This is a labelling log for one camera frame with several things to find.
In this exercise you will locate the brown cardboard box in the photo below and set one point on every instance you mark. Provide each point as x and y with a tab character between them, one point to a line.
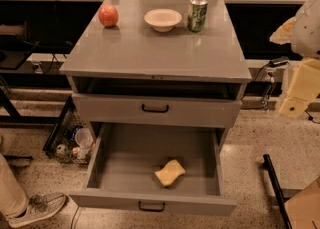
303	208

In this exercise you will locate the black metal bar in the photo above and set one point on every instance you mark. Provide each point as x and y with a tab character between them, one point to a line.
267	164

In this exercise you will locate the green soda can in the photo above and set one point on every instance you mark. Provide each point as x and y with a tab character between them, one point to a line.
197	15

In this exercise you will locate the red apple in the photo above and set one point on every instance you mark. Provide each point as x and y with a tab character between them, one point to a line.
108	15

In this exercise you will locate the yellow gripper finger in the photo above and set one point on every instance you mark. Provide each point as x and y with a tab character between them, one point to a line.
303	89
284	33

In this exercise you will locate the open grey lower drawer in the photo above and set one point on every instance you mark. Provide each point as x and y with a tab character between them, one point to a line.
121	172

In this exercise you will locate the grey drawer cabinet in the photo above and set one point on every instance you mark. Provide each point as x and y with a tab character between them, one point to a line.
132	59

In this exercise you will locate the wire basket with items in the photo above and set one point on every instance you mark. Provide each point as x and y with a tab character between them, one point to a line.
61	143

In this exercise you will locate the yellow sponge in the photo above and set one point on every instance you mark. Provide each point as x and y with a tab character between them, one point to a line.
170	173

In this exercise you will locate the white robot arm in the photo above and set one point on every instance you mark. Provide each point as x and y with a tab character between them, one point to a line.
302	32

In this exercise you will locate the beige trouser leg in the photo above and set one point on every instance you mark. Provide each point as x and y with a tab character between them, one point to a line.
13	198

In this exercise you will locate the closed grey upper drawer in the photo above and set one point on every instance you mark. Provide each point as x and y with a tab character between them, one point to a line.
156	110

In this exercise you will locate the black power adapter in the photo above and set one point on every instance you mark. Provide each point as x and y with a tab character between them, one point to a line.
278	61

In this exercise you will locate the clear plastic cup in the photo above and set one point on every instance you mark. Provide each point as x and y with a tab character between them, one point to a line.
84	138

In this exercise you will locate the white bowl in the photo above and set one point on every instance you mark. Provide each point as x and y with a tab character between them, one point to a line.
162	20

